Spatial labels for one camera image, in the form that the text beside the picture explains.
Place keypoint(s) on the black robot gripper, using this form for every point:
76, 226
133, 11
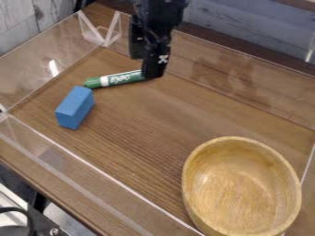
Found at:
155, 19

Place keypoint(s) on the green Expo marker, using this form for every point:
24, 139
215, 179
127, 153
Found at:
112, 80

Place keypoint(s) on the brown wooden bowl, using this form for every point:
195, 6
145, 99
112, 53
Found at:
240, 188

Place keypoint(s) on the blue foam block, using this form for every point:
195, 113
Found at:
75, 107

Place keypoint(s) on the black metal table bracket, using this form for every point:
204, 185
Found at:
44, 226

